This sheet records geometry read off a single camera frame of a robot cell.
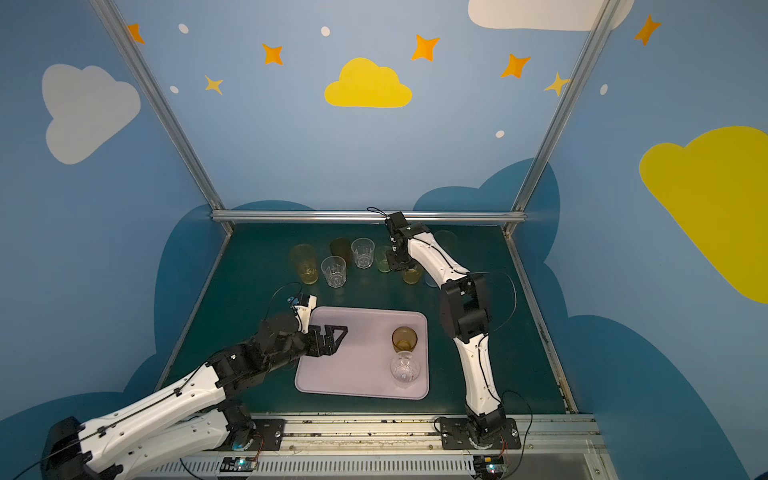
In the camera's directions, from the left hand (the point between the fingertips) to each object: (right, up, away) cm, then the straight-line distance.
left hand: (339, 331), depth 75 cm
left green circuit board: (-24, -31, -4) cm, 39 cm away
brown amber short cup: (+17, -6, +13) cm, 23 cm away
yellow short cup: (+21, +12, +33) cm, 41 cm away
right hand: (+18, +18, +24) cm, 35 cm away
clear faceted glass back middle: (+3, +22, +36) cm, 42 cm away
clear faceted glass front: (+18, -13, +11) cm, 24 cm away
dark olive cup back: (-4, +22, +30) cm, 37 cm away
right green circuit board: (+37, -32, -4) cm, 49 cm away
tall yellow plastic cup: (-16, +17, +27) cm, 36 cm away
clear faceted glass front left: (-6, +14, +30) cm, 34 cm away
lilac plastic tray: (+4, -13, +13) cm, 19 cm away
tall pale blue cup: (+22, +14, -8) cm, 27 cm away
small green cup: (+10, +18, +32) cm, 38 cm away
